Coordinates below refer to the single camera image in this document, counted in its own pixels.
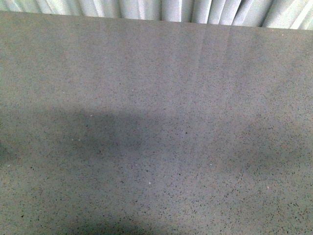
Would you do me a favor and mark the white pleated curtain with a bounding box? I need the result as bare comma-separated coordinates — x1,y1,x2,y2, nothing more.
0,0,313,30

